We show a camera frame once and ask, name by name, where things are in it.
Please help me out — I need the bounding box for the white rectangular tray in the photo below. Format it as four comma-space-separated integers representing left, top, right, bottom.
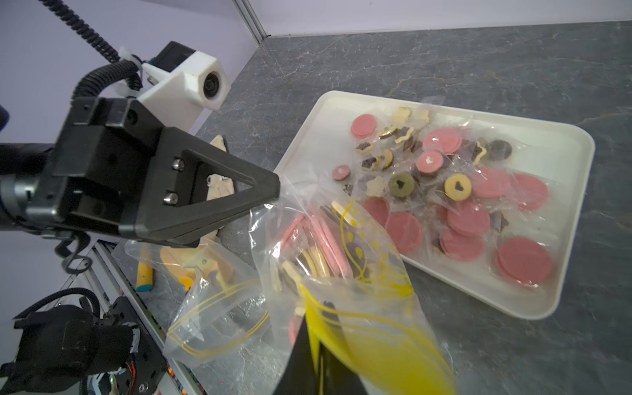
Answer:
275, 91, 595, 320

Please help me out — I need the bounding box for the cookie ziploc bag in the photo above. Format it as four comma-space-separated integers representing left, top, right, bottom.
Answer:
124, 236, 270, 368
249, 176, 457, 394

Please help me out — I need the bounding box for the beige work glove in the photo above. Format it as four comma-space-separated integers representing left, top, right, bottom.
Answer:
159, 135, 236, 292

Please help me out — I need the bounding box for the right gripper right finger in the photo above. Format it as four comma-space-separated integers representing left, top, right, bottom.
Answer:
319, 343, 368, 395

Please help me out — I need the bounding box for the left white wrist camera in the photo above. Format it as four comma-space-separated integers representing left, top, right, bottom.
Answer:
117, 41, 231, 133

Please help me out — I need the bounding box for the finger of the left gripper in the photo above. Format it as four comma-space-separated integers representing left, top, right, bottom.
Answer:
118, 128, 280, 247

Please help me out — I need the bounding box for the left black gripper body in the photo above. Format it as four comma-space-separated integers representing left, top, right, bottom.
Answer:
26, 97, 164, 232

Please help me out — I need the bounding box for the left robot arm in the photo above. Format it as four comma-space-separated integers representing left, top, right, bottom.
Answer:
1, 1, 280, 250

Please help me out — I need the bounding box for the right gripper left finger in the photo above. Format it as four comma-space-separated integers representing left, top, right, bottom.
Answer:
273, 319, 319, 395

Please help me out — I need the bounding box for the poured wrapped cookie pile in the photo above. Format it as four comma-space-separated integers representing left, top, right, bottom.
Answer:
333, 105, 554, 288

